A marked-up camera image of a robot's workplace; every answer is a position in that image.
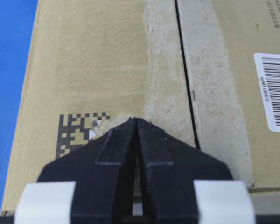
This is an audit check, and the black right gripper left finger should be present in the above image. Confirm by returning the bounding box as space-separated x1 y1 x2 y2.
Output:
37 118 136 224

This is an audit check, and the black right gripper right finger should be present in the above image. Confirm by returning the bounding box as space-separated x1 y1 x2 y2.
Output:
137 118 233 224

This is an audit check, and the brown cardboard box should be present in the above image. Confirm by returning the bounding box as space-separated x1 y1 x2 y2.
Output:
0 0 280 216

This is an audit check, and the blue table cloth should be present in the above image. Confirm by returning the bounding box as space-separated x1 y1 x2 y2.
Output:
0 0 38 209

